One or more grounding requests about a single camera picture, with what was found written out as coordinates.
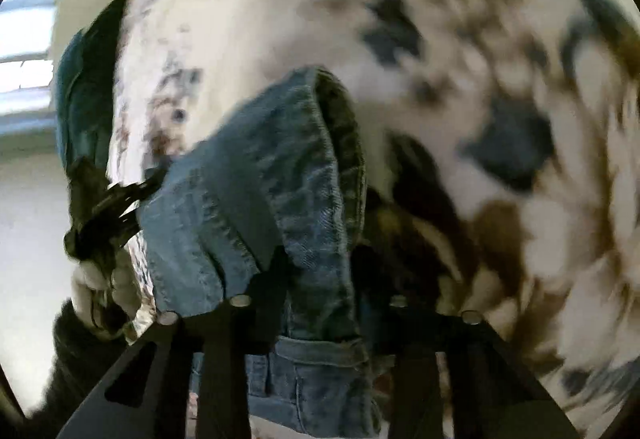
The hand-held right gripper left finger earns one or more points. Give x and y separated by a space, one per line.
220 344

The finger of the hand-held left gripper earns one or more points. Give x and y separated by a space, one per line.
135 191

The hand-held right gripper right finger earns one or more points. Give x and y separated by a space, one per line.
425 344

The blue denim pants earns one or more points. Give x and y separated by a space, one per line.
240 199

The person's left hand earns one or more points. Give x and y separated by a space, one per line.
102 289

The window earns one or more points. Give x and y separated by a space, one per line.
30 49

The white floral blanket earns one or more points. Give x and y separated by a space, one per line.
450 69

